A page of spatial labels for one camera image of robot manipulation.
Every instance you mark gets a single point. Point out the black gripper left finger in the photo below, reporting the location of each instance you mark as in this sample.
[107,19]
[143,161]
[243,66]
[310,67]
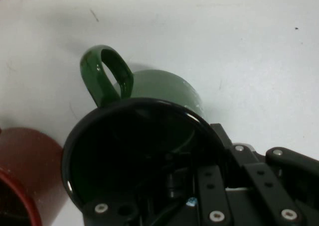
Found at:
[211,186]

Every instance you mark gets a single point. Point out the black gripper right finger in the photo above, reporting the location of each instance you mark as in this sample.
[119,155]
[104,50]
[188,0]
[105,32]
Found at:
[261,181]

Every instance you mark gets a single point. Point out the green enamel mug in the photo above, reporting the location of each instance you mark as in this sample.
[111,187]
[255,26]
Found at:
[159,86]

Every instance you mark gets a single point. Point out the red enamel mug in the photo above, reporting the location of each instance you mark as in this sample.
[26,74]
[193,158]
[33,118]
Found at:
[30,156]

